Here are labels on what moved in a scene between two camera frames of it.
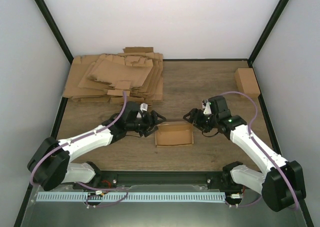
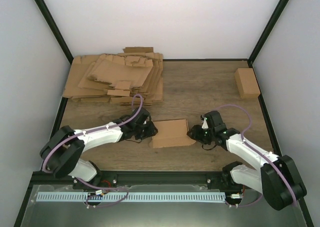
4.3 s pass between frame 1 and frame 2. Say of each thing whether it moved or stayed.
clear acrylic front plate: stayed
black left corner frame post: stayed
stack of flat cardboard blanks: stayed
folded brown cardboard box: stayed
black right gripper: moved
